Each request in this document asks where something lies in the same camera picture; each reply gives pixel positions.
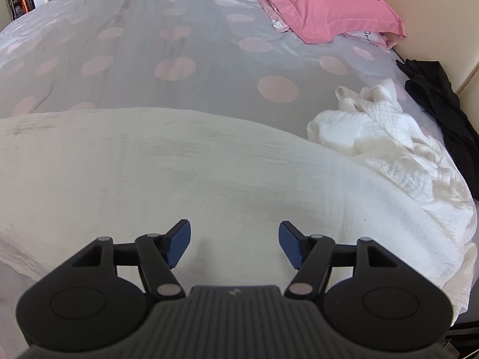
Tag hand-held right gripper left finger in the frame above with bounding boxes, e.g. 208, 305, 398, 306
69, 219, 192, 300

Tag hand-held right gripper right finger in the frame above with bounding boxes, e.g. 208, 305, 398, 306
278, 220, 401, 300

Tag white crinkle pants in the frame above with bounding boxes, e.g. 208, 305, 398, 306
0, 107, 478, 324

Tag crumpled white crinkle garment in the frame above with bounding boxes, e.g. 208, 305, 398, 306
307, 79, 472, 210

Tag bed with polka dot sheet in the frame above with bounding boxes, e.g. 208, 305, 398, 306
0, 0, 479, 322

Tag black garment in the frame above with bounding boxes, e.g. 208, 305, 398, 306
396, 58, 479, 165

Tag pink pillow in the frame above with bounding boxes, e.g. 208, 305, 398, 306
229, 0, 407, 43

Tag beige padded headboard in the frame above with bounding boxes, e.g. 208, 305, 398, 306
374, 0, 479, 98

